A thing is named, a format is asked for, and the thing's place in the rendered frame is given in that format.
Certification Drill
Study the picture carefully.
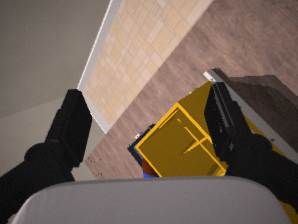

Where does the yellow crate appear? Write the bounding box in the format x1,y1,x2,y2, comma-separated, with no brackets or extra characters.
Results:
135,80,228,177

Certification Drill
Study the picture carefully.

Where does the brown bottle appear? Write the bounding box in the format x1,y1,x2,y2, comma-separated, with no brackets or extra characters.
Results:
142,158,160,178

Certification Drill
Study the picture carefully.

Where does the grey tray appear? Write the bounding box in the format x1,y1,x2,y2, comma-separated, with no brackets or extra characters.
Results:
126,124,155,168

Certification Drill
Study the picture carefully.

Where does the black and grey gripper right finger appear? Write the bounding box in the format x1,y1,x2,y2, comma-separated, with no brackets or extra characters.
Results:
204,82,298,214

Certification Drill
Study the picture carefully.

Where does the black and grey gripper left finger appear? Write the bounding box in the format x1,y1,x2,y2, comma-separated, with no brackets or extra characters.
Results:
0,89,92,224

